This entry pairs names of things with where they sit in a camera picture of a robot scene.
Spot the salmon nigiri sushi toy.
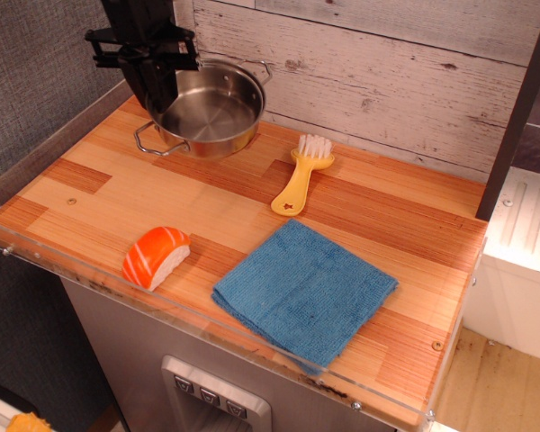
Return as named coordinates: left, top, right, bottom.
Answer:
left=121, top=226, right=191, bottom=292

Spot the blue folded cloth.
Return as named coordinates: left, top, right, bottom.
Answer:
left=211, top=220, right=398, bottom=375

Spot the clear acrylic edge guard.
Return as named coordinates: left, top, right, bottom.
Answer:
left=0, top=206, right=487, bottom=431

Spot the silver dispenser panel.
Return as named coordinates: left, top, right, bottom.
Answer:
left=161, top=355, right=273, bottom=431

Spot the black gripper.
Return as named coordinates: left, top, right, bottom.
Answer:
left=85, top=0, right=199, bottom=113

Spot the dark right shelf post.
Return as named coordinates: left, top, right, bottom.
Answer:
left=475, top=33, right=540, bottom=221

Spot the yellow dish brush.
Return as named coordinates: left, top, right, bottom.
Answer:
left=271, top=134, right=335, bottom=217

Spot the yellow object at corner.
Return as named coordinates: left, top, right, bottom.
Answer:
left=5, top=412, right=53, bottom=432

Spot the stainless steel pot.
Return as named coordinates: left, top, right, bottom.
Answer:
left=134, top=58, right=273, bottom=159

